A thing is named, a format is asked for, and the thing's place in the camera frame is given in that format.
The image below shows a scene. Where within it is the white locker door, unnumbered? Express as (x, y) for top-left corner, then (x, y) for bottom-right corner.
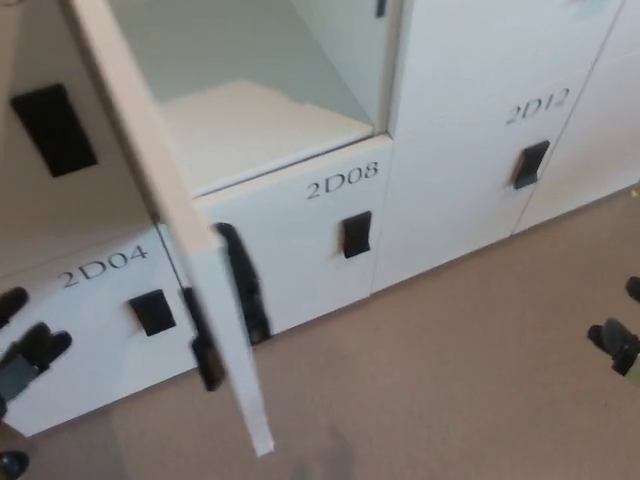
(593, 0), (640, 79)

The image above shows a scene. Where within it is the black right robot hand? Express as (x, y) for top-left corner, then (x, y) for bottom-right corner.
(587, 274), (640, 396)

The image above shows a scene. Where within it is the white locker door 2D08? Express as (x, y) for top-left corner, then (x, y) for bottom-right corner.
(159, 133), (396, 376)

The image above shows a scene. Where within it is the black handle of door 2D04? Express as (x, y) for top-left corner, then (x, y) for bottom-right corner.
(127, 288), (177, 339)

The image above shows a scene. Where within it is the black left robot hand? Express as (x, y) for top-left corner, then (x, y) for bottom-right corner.
(0, 286), (74, 419)

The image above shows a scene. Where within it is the white locker door 2D07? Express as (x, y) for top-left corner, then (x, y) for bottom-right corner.
(62, 0), (276, 457)

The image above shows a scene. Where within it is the white locker door above 2D04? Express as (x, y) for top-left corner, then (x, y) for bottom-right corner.
(0, 0), (157, 279)

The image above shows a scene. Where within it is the black handle of door 2D08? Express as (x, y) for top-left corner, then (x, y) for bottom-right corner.
(342, 210), (374, 260)

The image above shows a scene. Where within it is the black robot foot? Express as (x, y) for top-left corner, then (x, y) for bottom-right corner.
(0, 449), (31, 477)

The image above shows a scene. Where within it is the black handle above door 2D04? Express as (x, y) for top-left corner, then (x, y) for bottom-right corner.
(9, 83), (99, 179)

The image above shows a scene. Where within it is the black handle of door 2D12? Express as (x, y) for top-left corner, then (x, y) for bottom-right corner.
(513, 140), (551, 190)

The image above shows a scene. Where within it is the white locker cabinet body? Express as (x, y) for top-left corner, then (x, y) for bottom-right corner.
(107, 0), (404, 199)

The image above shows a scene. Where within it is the white locker door above 2D12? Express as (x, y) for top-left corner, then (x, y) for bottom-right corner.
(393, 0), (624, 135)

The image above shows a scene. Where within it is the white locker door beside 2D12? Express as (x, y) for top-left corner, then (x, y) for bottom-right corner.
(512, 49), (640, 237)

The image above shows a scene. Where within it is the black lock box inside door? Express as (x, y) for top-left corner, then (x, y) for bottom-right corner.
(213, 222), (272, 346)

